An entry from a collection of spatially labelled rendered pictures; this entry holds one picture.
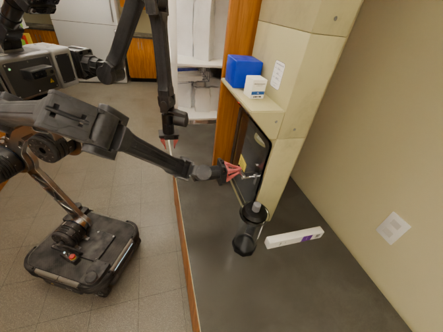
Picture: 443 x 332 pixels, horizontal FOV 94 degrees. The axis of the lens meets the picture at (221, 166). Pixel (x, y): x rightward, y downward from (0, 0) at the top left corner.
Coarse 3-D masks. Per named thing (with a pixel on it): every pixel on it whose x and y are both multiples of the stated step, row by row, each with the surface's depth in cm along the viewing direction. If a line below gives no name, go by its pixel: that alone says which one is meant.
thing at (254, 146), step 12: (240, 120) 94; (252, 120) 83; (240, 132) 96; (252, 132) 83; (240, 144) 97; (252, 144) 84; (264, 144) 74; (240, 156) 98; (252, 156) 84; (264, 156) 75; (252, 168) 85; (264, 168) 77; (240, 180) 100; (252, 180) 86; (240, 192) 102; (252, 192) 87
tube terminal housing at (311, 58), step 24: (264, 24) 70; (264, 48) 71; (288, 48) 59; (312, 48) 53; (336, 48) 54; (264, 72) 72; (288, 72) 60; (312, 72) 57; (288, 96) 61; (312, 96) 62; (288, 120) 65; (312, 120) 76; (288, 144) 72; (288, 168) 80; (264, 192) 85
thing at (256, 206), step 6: (246, 204) 76; (252, 204) 76; (258, 204) 72; (246, 210) 73; (252, 210) 73; (258, 210) 73; (264, 210) 74; (246, 216) 72; (252, 216) 71; (258, 216) 72; (264, 216) 72; (258, 222) 71
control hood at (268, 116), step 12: (228, 84) 77; (240, 96) 68; (264, 96) 71; (252, 108) 61; (264, 108) 62; (276, 108) 63; (264, 120) 62; (276, 120) 64; (264, 132) 66; (276, 132) 67
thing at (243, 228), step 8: (240, 208) 76; (240, 216) 74; (240, 224) 77; (256, 224) 71; (240, 232) 78; (248, 232) 75; (256, 232) 75; (240, 240) 81; (248, 240) 78; (256, 240) 80; (240, 248) 83; (248, 248) 82
